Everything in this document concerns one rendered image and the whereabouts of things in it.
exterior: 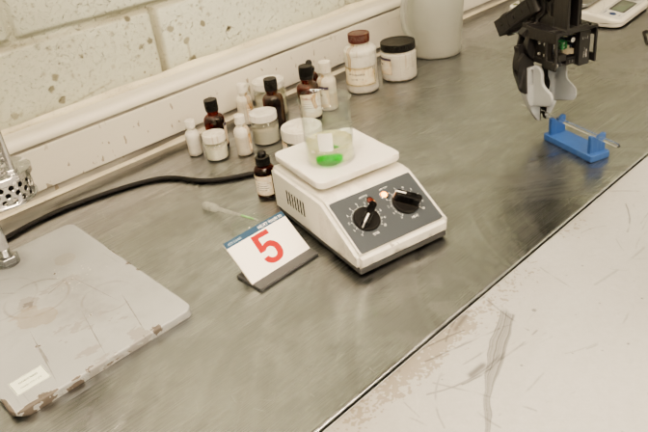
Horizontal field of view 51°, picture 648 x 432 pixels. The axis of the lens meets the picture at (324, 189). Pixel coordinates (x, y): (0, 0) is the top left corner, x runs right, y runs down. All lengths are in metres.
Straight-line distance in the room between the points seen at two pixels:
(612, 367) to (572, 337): 0.05
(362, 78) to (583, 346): 0.73
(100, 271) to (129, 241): 0.08
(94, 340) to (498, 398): 0.41
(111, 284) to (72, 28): 0.45
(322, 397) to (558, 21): 0.60
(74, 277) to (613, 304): 0.60
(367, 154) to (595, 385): 0.37
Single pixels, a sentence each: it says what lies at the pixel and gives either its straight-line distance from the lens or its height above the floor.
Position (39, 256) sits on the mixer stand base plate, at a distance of 0.94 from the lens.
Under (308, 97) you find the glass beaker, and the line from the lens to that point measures 0.83.
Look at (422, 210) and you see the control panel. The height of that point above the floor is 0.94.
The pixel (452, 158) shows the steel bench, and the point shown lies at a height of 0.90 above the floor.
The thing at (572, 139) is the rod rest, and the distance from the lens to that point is 1.05.
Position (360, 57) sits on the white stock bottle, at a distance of 1.25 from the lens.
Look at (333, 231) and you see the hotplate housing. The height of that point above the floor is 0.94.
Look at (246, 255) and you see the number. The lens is 0.79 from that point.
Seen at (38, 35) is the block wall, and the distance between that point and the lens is 1.10.
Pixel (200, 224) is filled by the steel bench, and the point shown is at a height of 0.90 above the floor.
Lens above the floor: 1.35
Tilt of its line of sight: 28 degrees down
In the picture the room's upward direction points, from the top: 7 degrees counter-clockwise
